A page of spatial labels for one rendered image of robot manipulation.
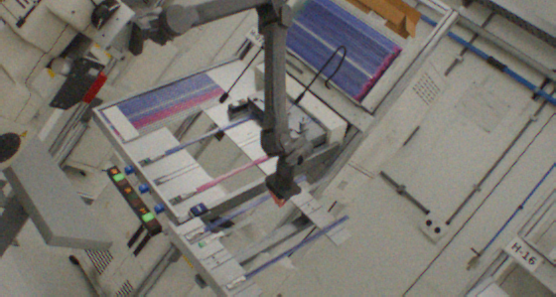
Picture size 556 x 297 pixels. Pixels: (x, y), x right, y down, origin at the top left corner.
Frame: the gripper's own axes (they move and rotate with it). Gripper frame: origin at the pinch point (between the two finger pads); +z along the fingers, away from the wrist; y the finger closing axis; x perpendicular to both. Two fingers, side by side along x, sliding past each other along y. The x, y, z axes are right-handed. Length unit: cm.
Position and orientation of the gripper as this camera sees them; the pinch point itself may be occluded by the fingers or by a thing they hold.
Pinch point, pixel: (279, 204)
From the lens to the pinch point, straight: 179.4
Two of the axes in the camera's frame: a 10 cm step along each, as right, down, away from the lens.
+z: -1.2, 7.3, 6.7
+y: -6.2, -5.8, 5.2
